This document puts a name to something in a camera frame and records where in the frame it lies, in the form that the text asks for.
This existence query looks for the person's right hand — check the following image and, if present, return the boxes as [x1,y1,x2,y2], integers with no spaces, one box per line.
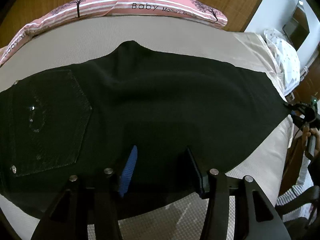
[302,126,320,154]

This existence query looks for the pink Baby-print pillow right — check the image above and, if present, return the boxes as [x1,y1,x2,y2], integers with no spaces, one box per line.
[113,0,228,29]

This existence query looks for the white dotted cloth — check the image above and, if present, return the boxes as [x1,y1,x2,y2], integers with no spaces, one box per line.
[264,29,300,96]

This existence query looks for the dark wall television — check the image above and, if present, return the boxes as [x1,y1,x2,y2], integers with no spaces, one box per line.
[283,0,310,50]

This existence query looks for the grey bed mat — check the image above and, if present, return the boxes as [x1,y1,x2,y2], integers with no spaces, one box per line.
[1,16,285,239]

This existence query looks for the cream satin bedsheet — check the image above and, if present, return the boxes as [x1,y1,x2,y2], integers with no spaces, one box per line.
[233,33,294,158]

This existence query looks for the black pants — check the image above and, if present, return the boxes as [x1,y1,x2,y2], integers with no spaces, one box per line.
[1,41,289,219]

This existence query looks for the pink tree-print pillow left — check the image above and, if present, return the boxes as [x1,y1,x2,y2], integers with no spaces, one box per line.
[1,0,118,65]

